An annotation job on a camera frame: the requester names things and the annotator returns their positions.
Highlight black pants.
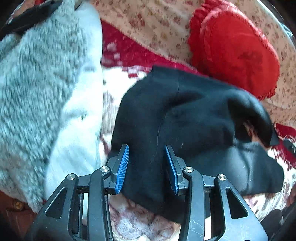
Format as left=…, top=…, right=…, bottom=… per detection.
left=110, top=66, right=283, bottom=223

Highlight grey fleece white jacket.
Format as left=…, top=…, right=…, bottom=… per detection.
left=1, top=1, right=103, bottom=212

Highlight red white floral blanket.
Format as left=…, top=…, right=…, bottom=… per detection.
left=99, top=21, right=295, bottom=240

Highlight red heart-shaped pillow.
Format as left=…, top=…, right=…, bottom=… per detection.
left=188, top=1, right=280, bottom=100

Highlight floral beige quilt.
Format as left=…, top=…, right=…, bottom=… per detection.
left=91, top=0, right=295, bottom=127

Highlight black garment on jacket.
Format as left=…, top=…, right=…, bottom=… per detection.
left=1, top=1, right=62, bottom=40

